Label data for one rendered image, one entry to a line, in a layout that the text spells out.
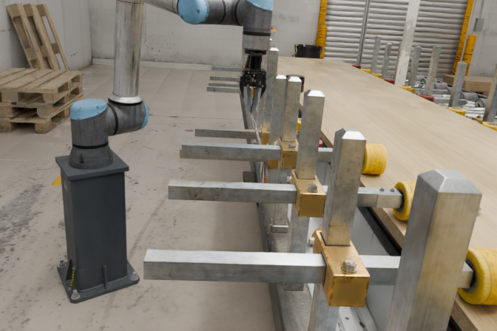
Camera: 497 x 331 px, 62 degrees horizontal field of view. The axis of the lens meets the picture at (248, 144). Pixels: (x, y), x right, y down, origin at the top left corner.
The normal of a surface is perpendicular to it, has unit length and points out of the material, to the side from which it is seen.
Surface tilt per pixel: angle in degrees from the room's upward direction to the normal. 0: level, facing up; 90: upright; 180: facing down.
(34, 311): 0
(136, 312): 0
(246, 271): 90
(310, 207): 90
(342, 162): 90
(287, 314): 0
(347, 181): 90
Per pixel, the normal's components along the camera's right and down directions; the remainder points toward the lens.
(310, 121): 0.05, 0.32
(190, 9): -0.58, 0.23
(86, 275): 0.57, 0.29
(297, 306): 0.07, -0.95
